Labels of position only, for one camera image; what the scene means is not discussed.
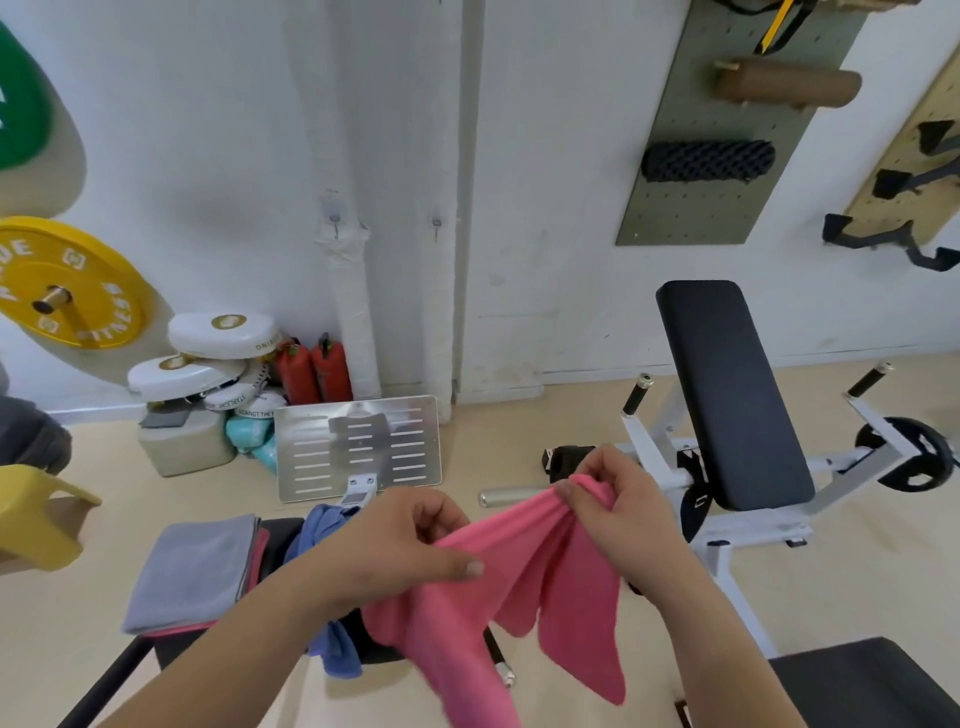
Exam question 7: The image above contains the person's left hand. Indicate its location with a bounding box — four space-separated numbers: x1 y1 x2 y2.
316 486 486 610

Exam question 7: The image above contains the person's right hand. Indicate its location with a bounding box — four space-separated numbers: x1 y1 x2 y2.
553 445 700 588

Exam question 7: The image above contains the pink towel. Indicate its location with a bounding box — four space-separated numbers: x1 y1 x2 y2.
142 528 271 639
362 474 628 728

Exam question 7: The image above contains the person's left forearm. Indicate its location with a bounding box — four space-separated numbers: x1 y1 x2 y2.
97 525 354 728

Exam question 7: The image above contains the person's right forearm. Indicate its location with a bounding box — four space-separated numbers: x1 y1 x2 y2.
626 553 808 728

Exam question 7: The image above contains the blue towel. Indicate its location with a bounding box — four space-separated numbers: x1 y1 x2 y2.
283 504 366 681

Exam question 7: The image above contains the slotted metal plate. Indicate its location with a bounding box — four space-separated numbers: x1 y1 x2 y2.
273 395 444 511

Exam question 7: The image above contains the black back pad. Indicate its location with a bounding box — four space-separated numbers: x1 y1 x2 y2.
656 279 816 513

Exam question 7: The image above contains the folded pink towel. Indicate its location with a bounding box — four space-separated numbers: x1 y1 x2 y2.
142 528 271 639

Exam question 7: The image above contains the teal dumbbell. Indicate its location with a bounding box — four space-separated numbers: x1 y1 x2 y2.
225 416 279 476

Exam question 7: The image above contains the small white disc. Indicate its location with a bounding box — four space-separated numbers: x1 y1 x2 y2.
202 382 268 413
234 390 288 421

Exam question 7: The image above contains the folded grey towel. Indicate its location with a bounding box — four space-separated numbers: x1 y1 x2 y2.
122 513 261 636

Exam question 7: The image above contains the white wrapped pipe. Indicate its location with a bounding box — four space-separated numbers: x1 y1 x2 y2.
313 216 383 402

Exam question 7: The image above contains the beige box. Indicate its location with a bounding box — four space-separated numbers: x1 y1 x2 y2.
137 407 237 479

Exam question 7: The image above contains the grey pegboard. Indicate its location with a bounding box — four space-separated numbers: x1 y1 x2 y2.
615 0 871 247

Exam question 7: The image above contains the large white disc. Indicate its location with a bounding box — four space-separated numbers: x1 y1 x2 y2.
126 354 249 404
167 312 283 360

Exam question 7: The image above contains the black seat pad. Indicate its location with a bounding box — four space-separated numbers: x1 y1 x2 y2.
768 637 960 728

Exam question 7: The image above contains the black weight plate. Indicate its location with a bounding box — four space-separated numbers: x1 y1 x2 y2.
855 417 957 494

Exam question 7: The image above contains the black ridged foam roller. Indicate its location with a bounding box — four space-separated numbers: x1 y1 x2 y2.
641 139 778 185

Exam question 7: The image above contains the dark grey bag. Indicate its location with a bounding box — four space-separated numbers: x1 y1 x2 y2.
0 360 75 476

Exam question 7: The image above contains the wooden pegboard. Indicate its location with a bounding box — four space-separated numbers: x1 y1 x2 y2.
843 45 960 246

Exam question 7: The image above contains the yellow weight plate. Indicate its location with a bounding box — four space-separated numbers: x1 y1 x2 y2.
0 216 156 351

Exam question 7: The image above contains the brown foam roller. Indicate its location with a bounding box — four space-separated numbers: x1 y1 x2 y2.
712 56 864 111

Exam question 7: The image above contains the green weight plate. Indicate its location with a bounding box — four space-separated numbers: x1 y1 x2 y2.
0 21 56 173

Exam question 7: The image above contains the white frame weight machine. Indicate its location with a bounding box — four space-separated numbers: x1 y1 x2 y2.
478 363 957 661

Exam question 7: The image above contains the long black handle bar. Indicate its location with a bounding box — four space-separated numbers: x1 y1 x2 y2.
822 213 960 273

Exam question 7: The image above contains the black cable handle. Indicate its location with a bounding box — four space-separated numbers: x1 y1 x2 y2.
873 153 960 201
916 119 960 157

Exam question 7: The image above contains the yellow and black strap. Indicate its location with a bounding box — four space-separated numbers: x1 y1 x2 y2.
712 0 820 56

